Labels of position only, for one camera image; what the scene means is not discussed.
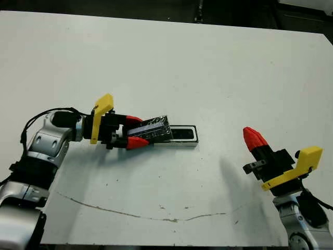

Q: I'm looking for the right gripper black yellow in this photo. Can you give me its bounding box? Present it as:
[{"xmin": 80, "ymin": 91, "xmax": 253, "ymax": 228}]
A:
[{"xmin": 242, "ymin": 127, "xmax": 324, "ymax": 196}]

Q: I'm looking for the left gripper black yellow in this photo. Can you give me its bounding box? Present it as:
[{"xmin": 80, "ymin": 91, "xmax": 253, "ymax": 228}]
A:
[{"xmin": 89, "ymin": 93, "xmax": 150, "ymax": 151}]

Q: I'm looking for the black foil-wrapped box lid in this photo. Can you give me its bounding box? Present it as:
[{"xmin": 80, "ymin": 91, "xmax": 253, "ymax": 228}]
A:
[{"xmin": 128, "ymin": 114, "xmax": 174, "ymax": 147}]

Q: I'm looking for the small black camera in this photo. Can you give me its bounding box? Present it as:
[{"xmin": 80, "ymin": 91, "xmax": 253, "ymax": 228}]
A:
[{"xmin": 173, "ymin": 127, "xmax": 195, "ymax": 141}]

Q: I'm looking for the black floor stand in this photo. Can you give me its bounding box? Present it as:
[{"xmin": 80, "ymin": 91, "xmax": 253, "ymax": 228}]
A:
[{"xmin": 194, "ymin": 0, "xmax": 206, "ymax": 23}]

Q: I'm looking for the white furniture panel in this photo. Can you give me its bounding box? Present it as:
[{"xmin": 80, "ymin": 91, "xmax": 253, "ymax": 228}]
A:
[{"xmin": 277, "ymin": 0, "xmax": 333, "ymax": 16}]

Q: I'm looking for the white camera box base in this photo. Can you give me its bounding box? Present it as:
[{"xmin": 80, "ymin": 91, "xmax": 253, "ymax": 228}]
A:
[{"xmin": 166, "ymin": 124, "xmax": 200, "ymax": 148}]

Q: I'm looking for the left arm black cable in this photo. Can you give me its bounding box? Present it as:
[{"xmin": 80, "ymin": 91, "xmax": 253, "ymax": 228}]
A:
[{"xmin": 20, "ymin": 106, "xmax": 93, "ymax": 149}]

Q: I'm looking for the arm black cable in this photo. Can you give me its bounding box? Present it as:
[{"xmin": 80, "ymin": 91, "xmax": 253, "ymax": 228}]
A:
[
  {"xmin": 20, "ymin": 106, "xmax": 93, "ymax": 149},
  {"xmin": 301, "ymin": 189, "xmax": 333, "ymax": 212}
]

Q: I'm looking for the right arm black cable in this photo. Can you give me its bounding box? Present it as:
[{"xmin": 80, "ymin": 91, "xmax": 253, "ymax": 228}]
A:
[{"xmin": 301, "ymin": 189, "xmax": 333, "ymax": 212}]

